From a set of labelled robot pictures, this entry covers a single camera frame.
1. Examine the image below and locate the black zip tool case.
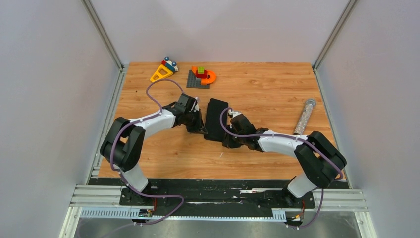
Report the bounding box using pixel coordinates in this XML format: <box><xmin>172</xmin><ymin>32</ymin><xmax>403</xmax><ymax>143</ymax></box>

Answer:
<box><xmin>204</xmin><ymin>98</ymin><xmax>229</xmax><ymax>142</ymax></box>

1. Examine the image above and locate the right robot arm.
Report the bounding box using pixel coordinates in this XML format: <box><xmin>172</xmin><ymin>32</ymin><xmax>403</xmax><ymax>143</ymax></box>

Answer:
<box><xmin>221</xmin><ymin>108</ymin><xmax>347</xmax><ymax>207</ymax></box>

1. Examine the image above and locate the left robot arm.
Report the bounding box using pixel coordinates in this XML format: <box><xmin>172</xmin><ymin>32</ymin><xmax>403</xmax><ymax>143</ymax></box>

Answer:
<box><xmin>100</xmin><ymin>93</ymin><xmax>207</xmax><ymax>205</ymax></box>

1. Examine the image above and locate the grey lego baseplate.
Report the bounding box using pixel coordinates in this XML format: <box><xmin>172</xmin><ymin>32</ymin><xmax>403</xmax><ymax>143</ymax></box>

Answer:
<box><xmin>186</xmin><ymin>70</ymin><xmax>210</xmax><ymax>89</ymax></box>

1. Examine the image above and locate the orange curved toy piece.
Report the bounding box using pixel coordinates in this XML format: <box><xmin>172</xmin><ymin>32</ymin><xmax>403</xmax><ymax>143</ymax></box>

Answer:
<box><xmin>192</xmin><ymin>66</ymin><xmax>216</xmax><ymax>86</ymax></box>

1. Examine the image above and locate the red lego block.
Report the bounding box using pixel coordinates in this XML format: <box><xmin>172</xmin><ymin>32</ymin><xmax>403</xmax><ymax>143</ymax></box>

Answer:
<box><xmin>195</xmin><ymin>70</ymin><xmax>208</xmax><ymax>79</ymax></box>

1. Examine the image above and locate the yellow triangle toy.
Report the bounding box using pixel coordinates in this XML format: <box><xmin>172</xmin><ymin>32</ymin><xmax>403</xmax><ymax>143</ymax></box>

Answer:
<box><xmin>150</xmin><ymin>56</ymin><xmax>179</xmax><ymax>83</ymax></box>

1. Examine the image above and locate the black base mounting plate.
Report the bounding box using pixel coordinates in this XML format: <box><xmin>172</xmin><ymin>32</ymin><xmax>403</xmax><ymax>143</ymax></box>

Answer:
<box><xmin>119</xmin><ymin>179</ymin><xmax>315</xmax><ymax>217</ymax></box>

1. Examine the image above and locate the clear tube of beads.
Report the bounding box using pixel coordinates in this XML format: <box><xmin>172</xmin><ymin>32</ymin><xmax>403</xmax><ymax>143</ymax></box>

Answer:
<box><xmin>293</xmin><ymin>99</ymin><xmax>316</xmax><ymax>135</ymax></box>

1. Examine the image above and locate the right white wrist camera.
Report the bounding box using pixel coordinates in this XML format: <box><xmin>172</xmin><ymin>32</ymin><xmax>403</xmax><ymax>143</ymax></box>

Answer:
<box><xmin>227</xmin><ymin>109</ymin><xmax>242</xmax><ymax>119</ymax></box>

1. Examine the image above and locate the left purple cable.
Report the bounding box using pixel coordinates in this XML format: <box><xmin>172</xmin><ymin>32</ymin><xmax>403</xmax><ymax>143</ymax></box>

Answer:
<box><xmin>109</xmin><ymin>78</ymin><xmax>201</xmax><ymax>227</ymax></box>

